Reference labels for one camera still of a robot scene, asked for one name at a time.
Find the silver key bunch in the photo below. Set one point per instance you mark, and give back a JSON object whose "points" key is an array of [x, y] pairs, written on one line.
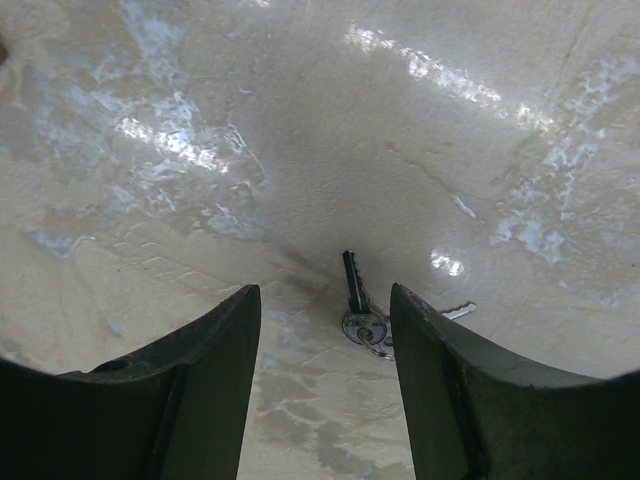
{"points": [[364, 324]]}

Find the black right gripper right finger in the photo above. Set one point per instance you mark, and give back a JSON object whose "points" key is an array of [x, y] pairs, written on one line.
{"points": [[476, 410]]}

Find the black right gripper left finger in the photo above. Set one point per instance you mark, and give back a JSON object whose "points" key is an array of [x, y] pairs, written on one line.
{"points": [[173, 409]]}

